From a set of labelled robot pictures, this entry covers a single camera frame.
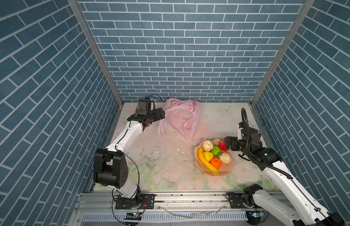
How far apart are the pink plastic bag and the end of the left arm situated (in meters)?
0.03

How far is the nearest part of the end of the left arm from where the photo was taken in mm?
621

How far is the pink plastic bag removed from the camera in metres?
0.93
